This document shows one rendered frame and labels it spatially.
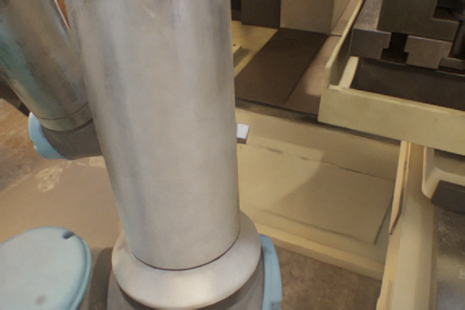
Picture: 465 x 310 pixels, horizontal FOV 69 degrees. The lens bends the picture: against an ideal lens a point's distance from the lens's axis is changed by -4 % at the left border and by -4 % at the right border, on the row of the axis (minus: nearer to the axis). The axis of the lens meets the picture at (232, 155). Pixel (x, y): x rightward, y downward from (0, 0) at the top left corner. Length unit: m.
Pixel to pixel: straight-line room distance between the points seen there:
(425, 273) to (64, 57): 0.56
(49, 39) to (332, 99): 0.40
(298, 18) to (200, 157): 1.43
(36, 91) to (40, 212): 1.47
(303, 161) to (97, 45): 1.00
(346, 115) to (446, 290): 0.29
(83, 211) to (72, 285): 1.43
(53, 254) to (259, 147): 0.92
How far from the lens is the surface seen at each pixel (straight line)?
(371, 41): 0.56
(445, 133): 0.58
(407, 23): 0.55
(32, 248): 0.34
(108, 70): 0.18
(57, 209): 1.78
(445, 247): 0.63
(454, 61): 0.58
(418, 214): 0.70
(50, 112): 0.39
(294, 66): 1.29
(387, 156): 1.07
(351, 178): 1.14
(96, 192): 1.78
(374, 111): 0.57
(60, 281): 0.30
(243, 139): 0.63
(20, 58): 0.33
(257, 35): 1.58
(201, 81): 0.18
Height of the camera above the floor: 1.19
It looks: 41 degrees down
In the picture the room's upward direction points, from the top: 2 degrees counter-clockwise
